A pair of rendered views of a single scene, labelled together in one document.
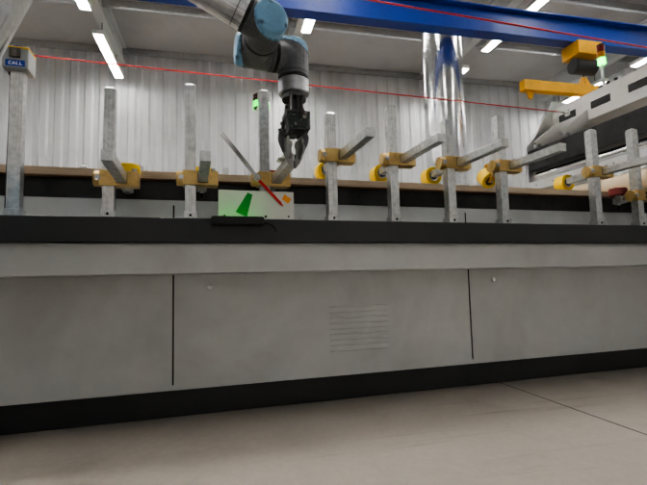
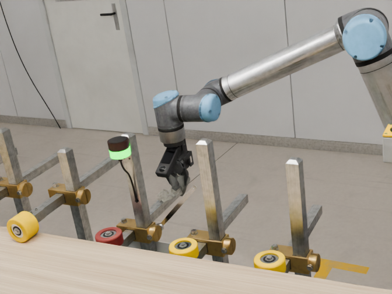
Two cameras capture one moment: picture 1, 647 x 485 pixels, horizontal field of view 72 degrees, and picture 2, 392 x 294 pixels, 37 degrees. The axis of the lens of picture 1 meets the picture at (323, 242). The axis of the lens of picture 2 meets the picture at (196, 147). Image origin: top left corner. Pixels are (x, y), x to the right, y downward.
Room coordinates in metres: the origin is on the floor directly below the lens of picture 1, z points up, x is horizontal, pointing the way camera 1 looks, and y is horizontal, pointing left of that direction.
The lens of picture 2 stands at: (2.50, 1.51, 1.73)
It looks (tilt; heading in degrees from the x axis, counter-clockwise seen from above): 21 degrees down; 227
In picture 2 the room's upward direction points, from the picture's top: 8 degrees counter-clockwise
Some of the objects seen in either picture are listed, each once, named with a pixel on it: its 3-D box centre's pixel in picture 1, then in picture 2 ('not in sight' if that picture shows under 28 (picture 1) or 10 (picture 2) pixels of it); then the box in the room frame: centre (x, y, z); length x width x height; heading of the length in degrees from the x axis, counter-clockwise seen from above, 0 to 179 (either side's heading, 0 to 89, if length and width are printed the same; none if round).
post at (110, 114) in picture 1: (109, 159); (300, 240); (1.40, 0.68, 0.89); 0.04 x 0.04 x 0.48; 17
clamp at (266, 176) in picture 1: (270, 180); (139, 231); (1.55, 0.18, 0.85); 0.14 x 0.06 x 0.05; 107
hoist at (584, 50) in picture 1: (582, 65); not in sight; (5.06, -3.13, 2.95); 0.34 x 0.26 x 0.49; 103
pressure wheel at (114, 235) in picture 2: not in sight; (111, 248); (1.68, 0.20, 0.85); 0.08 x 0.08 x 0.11
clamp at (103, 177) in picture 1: (116, 179); (293, 259); (1.41, 0.66, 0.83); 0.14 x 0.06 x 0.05; 107
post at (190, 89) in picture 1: (190, 152); (214, 217); (1.47, 0.44, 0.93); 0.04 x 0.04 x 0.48; 17
